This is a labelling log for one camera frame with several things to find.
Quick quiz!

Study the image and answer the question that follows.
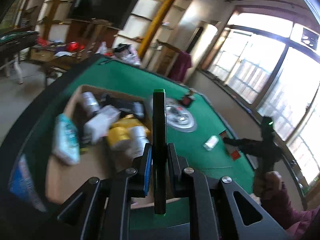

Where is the white medicine bottle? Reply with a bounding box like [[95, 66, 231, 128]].
[[126, 126, 149, 160]]

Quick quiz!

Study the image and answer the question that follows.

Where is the yellow cheese cracker packet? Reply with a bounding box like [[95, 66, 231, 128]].
[[110, 114, 151, 136]]

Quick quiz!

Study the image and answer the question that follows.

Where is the black green-edged device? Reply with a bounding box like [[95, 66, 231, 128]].
[[152, 88, 167, 216]]

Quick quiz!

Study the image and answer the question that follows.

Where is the white power adapter block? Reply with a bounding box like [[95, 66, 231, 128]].
[[83, 113, 112, 144]]

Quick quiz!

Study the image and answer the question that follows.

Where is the person's right hand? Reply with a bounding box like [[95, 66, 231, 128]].
[[261, 171, 283, 199]]

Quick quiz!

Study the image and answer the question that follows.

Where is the red and white booklet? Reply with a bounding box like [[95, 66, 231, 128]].
[[219, 130, 241, 161]]

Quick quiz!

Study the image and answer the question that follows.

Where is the white bottle on table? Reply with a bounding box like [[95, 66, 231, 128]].
[[203, 135, 219, 151]]

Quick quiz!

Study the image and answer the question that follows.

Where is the open cardboard box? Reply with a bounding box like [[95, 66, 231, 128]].
[[45, 85, 143, 204]]

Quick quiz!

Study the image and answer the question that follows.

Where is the round grey table centre console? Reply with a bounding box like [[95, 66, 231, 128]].
[[145, 96, 198, 133]]

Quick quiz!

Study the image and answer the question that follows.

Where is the black pouch in box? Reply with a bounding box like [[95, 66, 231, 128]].
[[99, 93, 145, 120]]

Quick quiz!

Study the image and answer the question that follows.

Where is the white small carton box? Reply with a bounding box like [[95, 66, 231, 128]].
[[99, 105, 121, 122]]

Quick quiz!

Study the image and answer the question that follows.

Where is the white cylinder bottle in box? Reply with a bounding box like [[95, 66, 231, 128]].
[[81, 92, 100, 118]]

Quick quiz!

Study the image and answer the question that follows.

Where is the light blue tissue pack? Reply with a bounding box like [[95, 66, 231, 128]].
[[52, 113, 80, 165]]

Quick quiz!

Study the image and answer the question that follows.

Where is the wooden chair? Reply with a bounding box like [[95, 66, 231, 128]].
[[152, 39, 182, 76]]

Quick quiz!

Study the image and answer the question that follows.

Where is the maroon cloth on chair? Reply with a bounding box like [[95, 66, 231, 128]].
[[168, 51, 192, 82]]

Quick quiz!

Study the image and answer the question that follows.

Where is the blue book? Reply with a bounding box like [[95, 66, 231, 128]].
[[9, 154, 47, 212]]

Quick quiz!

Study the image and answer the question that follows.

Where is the black wall television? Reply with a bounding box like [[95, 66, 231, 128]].
[[67, 0, 139, 30]]

